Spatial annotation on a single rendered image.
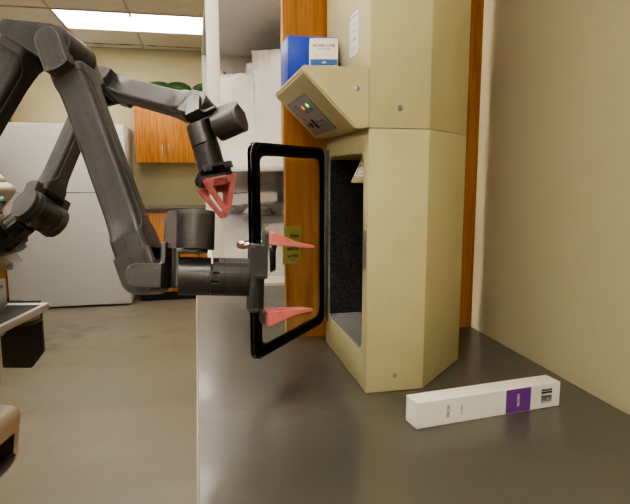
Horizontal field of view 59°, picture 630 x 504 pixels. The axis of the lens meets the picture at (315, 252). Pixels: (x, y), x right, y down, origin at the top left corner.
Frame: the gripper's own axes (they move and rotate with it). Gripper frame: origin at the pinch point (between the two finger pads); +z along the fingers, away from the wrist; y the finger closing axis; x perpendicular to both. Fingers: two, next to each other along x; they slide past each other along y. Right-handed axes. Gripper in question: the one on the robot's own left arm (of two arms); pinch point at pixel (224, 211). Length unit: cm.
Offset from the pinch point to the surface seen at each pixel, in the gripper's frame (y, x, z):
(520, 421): -37, -27, 52
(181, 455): 172, 7, 74
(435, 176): -31.0, -30.9, 8.6
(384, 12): -40, -25, -18
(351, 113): -34.0, -16.4, -4.4
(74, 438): 208, 51, 53
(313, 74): -34.9, -11.3, -11.6
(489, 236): 0, -64, 21
